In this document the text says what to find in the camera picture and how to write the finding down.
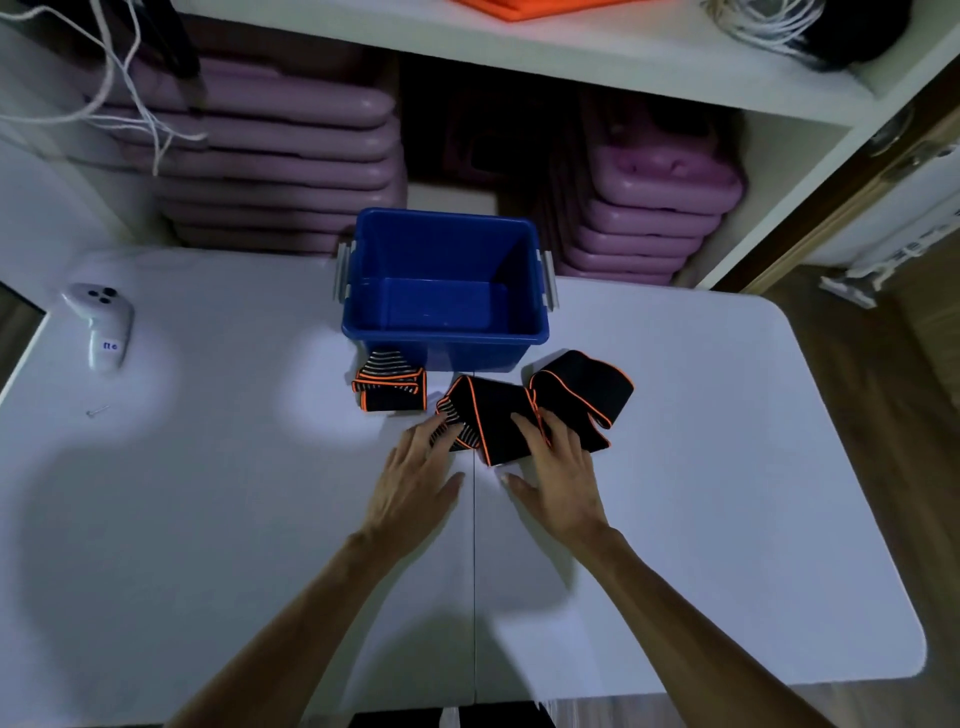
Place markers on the person's right hand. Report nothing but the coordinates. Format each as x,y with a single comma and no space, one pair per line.
562,491

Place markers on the person's left hand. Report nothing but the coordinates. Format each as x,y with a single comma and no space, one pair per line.
409,499

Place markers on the person's left middle finger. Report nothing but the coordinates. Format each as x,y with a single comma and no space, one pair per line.
431,442

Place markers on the person's right thumb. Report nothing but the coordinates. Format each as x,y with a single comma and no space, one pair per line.
517,486

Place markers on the person's left thumb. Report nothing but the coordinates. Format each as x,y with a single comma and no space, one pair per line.
448,496

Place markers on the person's right little finger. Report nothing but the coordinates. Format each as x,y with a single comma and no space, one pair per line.
583,465

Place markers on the person's right middle finger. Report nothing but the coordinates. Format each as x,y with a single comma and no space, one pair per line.
553,433

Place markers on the person's left little finger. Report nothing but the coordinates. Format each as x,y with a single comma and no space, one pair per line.
397,466

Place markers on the person's right forearm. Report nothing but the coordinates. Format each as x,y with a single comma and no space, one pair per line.
675,637

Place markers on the person's left forearm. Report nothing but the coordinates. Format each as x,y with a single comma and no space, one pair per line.
300,637

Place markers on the wide black orange-trimmed elastic sleeve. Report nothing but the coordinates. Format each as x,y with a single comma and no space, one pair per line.
589,390

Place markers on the folded striped black elastic sleeve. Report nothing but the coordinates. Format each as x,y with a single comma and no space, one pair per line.
388,386

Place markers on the blue plastic storage bin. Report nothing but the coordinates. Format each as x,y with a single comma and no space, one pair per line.
442,300

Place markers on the person's dark clothing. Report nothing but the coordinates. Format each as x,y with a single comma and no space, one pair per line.
450,716

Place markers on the short stack of purple trays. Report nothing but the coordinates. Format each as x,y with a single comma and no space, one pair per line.
645,202

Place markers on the small metal screw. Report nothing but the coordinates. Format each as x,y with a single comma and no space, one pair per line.
97,410

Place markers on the tall stack of purple trays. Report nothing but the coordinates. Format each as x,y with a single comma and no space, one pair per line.
285,157

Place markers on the white handheld controller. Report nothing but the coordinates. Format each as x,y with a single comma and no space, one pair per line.
105,322

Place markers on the white appliance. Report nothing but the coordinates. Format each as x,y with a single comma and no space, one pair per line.
892,240

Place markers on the white shelf unit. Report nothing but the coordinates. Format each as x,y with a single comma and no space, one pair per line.
675,67

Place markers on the orange flat tray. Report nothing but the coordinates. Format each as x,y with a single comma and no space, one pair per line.
525,6

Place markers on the black bag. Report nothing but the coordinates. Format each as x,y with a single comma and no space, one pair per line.
862,30

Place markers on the brown wooden door frame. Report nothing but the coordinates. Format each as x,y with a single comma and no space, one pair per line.
840,217

